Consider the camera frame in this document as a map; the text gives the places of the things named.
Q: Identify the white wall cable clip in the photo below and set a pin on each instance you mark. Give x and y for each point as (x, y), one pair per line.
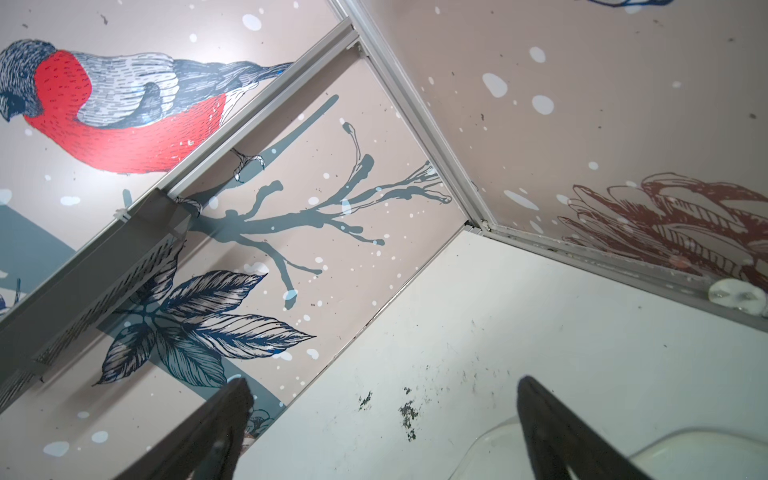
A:
(739, 295)

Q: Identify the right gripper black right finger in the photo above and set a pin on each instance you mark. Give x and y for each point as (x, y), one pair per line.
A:
(559, 444)

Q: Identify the black hanging wall basket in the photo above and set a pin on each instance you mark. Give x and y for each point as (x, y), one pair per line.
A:
(98, 279)

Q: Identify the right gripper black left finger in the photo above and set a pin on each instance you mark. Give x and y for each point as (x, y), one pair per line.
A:
(207, 445)

